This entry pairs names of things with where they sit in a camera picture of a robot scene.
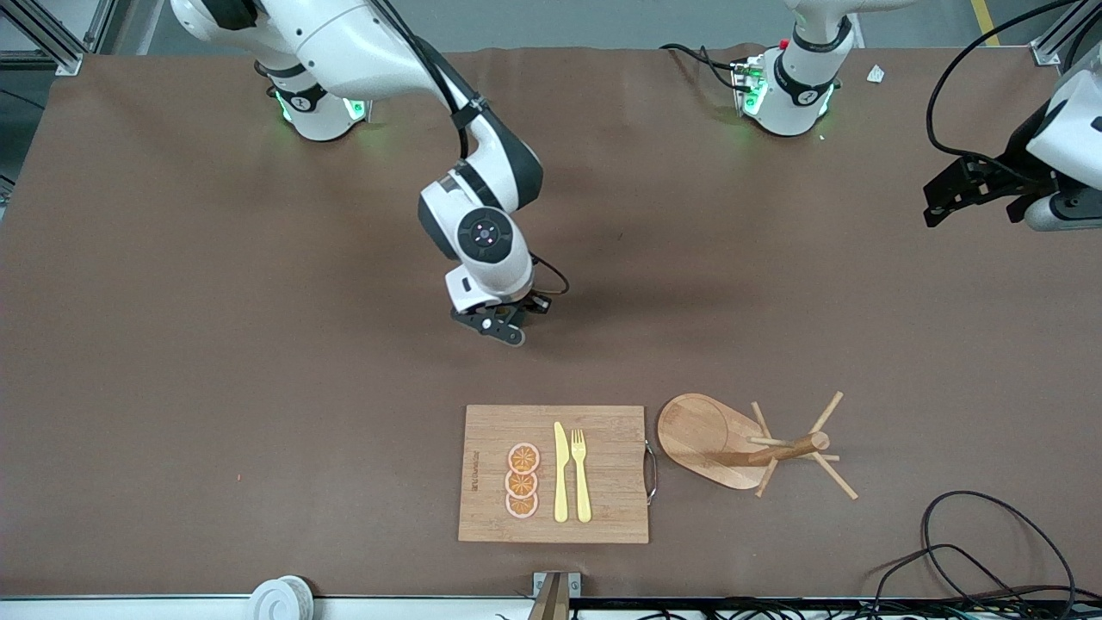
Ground white tape roll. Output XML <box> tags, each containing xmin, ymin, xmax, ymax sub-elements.
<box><xmin>249</xmin><ymin>575</ymin><xmax>313</xmax><ymax>620</ymax></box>

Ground white table edge rail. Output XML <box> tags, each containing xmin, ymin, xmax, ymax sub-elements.
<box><xmin>0</xmin><ymin>596</ymin><xmax>535</xmax><ymax>620</ymax></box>

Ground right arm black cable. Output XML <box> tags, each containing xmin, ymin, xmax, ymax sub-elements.
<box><xmin>370</xmin><ymin>0</ymin><xmax>570</xmax><ymax>299</ymax></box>

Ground large black cable loop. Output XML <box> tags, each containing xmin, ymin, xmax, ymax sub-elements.
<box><xmin>919</xmin><ymin>490</ymin><xmax>1079</xmax><ymax>608</ymax></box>

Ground left arm base cable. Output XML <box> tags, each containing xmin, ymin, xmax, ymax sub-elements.
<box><xmin>659</xmin><ymin>42</ymin><xmax>750</xmax><ymax>92</ymax></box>

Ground wooden mug tree rack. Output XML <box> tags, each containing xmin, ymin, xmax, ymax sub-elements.
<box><xmin>657</xmin><ymin>392</ymin><xmax>859</xmax><ymax>500</ymax></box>

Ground brown table mat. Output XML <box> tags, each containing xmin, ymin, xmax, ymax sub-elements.
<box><xmin>0</xmin><ymin>45</ymin><xmax>1102</xmax><ymax>599</ymax></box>

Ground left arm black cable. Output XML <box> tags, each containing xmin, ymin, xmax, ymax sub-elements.
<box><xmin>926</xmin><ymin>0</ymin><xmax>1081</xmax><ymax>186</ymax></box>

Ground yellow plastic fork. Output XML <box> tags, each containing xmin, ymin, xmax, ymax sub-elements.
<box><xmin>571</xmin><ymin>428</ymin><xmax>593</xmax><ymax>524</ymax></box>

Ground small black cable loop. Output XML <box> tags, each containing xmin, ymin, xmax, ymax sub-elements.
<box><xmin>865</xmin><ymin>542</ymin><xmax>1034</xmax><ymax>608</ymax></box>

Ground aluminium frame profile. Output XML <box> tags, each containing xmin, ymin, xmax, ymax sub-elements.
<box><xmin>0</xmin><ymin>0</ymin><xmax>117</xmax><ymax>77</ymax></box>
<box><xmin>1031</xmin><ymin>0</ymin><xmax>1087</xmax><ymax>66</ymax></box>

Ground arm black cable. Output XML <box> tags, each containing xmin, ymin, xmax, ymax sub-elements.
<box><xmin>370</xmin><ymin>0</ymin><xmax>570</xmax><ymax>299</ymax></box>
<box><xmin>926</xmin><ymin>0</ymin><xmax>1081</xmax><ymax>186</ymax></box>

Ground bamboo cutting board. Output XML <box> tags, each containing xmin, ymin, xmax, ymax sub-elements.
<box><xmin>457</xmin><ymin>405</ymin><xmax>659</xmax><ymax>545</ymax></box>

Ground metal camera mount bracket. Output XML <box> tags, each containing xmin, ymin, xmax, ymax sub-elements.
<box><xmin>527</xmin><ymin>571</ymin><xmax>582</xmax><ymax>620</ymax></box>

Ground yellow plastic knife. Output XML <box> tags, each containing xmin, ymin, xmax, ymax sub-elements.
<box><xmin>554</xmin><ymin>421</ymin><xmax>570</xmax><ymax>524</ymax></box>

